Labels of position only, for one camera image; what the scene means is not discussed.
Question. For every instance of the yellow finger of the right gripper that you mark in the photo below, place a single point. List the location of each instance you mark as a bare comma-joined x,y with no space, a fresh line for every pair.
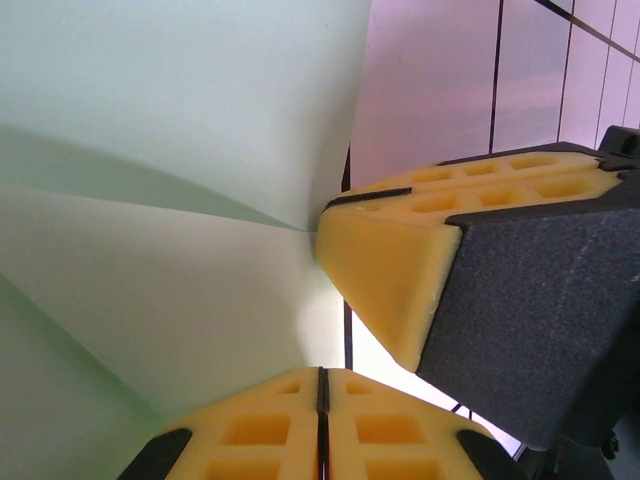
480,167
525,300

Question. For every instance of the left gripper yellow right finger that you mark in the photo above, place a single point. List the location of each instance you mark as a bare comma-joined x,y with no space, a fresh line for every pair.
390,440

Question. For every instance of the light green cloth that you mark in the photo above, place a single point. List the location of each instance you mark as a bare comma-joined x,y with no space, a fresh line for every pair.
150,250

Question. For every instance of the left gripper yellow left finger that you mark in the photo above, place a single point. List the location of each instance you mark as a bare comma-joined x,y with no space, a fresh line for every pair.
250,440

